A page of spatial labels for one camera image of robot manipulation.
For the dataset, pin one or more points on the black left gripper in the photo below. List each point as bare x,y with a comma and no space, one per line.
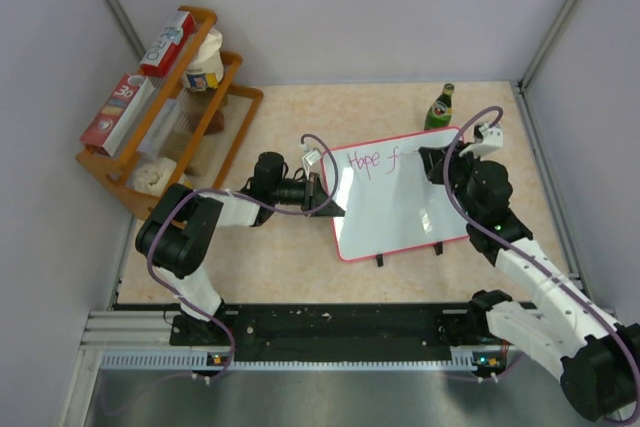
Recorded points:
314,194

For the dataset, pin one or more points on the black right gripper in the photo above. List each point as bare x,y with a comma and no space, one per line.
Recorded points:
434,161

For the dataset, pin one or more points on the pink framed whiteboard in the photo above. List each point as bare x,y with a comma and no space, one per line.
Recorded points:
389,204

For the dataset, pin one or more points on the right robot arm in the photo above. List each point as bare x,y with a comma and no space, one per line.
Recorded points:
593,357

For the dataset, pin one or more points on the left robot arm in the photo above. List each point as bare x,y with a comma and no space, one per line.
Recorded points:
176,236

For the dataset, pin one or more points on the green glass bottle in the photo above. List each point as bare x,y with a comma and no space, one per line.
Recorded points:
440,112

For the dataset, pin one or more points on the brown wrapped package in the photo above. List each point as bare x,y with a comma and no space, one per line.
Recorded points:
216,124

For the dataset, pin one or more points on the orange wooden shelf rack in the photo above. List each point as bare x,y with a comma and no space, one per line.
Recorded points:
145,139

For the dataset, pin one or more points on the white crumpled bag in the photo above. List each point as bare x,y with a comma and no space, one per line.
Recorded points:
153,177

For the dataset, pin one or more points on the white paper flour bag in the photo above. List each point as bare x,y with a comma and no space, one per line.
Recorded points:
206,70

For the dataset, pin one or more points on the red white upper box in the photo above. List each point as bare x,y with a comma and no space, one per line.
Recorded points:
168,44

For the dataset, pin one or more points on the red white box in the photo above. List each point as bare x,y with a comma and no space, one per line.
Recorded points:
168,44
117,115

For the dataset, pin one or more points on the red white lower box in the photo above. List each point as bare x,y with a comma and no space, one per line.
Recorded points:
117,115

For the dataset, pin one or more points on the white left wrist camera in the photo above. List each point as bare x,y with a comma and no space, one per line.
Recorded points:
310,156

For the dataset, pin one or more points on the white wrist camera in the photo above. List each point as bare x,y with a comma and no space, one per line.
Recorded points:
488,139
310,156

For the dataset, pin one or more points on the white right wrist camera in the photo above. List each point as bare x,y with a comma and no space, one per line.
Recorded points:
488,139

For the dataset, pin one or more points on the aluminium rail with black base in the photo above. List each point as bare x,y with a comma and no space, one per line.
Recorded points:
297,337

